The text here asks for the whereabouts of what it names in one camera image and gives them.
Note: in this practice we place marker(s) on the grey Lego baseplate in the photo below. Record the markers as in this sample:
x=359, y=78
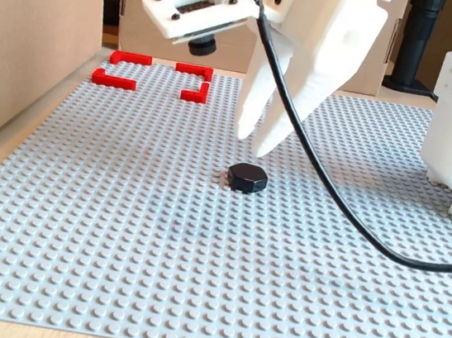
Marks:
x=162, y=210

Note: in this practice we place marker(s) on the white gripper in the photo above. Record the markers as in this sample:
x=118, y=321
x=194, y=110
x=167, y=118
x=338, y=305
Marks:
x=337, y=46

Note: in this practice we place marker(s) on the black hexagonal Lego piece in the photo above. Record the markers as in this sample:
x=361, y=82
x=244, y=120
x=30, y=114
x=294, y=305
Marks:
x=248, y=177

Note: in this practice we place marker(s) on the black stand pole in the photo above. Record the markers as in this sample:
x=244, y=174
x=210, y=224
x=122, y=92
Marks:
x=417, y=44

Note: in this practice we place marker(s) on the tall cardboard panel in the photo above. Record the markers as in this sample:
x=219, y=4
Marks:
x=40, y=28

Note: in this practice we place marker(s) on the red L-shaped Lego beam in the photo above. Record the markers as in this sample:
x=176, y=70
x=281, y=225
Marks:
x=194, y=96
x=193, y=69
x=132, y=58
x=112, y=81

